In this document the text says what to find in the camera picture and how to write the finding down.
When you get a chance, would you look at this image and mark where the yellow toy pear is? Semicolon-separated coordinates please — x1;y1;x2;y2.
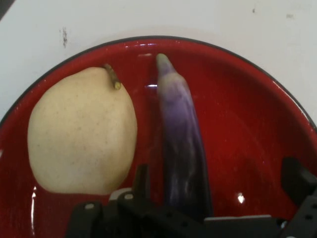
27;63;138;196

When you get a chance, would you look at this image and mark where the purple toy eggplant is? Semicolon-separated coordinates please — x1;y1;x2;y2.
155;53;214;220

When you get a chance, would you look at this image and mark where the red enamel plate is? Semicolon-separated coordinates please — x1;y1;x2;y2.
0;36;317;238

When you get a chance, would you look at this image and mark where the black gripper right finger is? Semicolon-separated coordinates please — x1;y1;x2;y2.
281;157;317;238

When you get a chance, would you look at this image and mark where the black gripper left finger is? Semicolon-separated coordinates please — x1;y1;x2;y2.
64;165;204;238

